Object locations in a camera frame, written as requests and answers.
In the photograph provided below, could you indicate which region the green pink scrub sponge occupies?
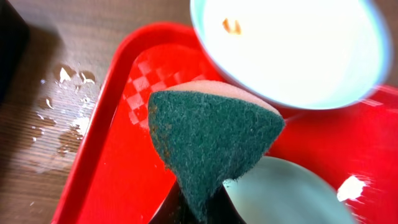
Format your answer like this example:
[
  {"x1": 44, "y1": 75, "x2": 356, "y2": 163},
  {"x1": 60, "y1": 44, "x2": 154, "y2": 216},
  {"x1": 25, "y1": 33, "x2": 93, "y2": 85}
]
[{"x1": 148, "y1": 80, "x2": 285, "y2": 223}]

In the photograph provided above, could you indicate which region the white plate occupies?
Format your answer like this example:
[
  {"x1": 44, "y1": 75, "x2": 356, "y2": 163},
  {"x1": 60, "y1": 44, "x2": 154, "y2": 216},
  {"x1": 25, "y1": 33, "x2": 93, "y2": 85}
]
[
  {"x1": 190, "y1": 0, "x2": 394, "y2": 110},
  {"x1": 223, "y1": 156, "x2": 356, "y2": 224}
]

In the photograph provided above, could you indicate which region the red plastic tray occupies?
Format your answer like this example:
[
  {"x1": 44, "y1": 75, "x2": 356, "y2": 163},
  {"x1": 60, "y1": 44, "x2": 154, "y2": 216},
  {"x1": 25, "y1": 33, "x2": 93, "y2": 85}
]
[{"x1": 53, "y1": 22, "x2": 397, "y2": 223}]

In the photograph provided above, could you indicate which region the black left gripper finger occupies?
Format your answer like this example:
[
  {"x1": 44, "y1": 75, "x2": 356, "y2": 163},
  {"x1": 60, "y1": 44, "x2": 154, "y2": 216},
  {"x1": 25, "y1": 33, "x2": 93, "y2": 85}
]
[{"x1": 149, "y1": 181, "x2": 246, "y2": 224}]

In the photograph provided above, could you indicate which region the black rectangular water tray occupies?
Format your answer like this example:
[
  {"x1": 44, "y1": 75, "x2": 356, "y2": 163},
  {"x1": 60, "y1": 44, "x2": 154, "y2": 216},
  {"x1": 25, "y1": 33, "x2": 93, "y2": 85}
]
[{"x1": 1, "y1": 0, "x2": 30, "y2": 102}]

